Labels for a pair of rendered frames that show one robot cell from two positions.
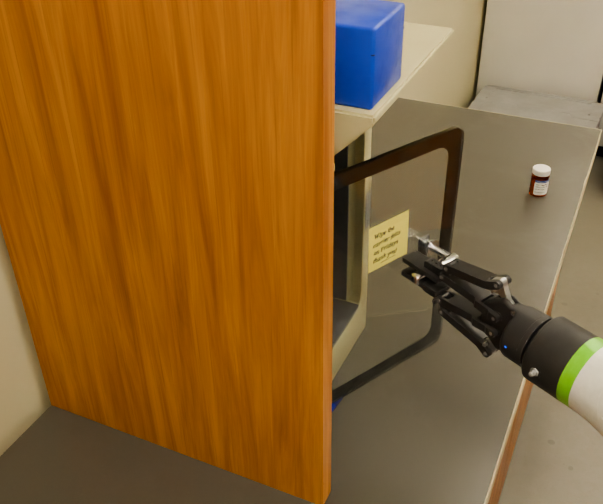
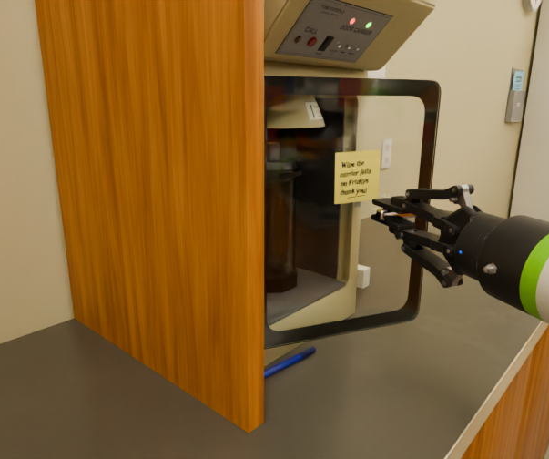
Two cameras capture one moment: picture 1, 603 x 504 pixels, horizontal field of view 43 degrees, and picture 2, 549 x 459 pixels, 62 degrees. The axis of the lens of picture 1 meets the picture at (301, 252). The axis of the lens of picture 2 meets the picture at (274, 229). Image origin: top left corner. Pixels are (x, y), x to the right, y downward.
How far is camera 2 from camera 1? 57 cm
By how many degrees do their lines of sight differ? 24
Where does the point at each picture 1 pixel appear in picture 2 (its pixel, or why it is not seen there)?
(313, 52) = not seen: outside the picture
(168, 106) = not seen: outside the picture
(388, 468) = (333, 416)
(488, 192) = not seen: hidden behind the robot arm
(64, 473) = (44, 360)
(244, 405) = (188, 300)
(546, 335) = (509, 225)
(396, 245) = (366, 185)
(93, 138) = (96, 25)
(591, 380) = not seen: outside the picture
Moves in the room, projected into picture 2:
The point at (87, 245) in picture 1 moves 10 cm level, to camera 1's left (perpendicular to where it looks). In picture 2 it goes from (93, 140) to (40, 138)
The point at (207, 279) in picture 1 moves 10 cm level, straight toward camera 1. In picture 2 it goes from (162, 149) to (128, 158)
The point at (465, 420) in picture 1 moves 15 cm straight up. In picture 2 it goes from (432, 393) to (442, 300)
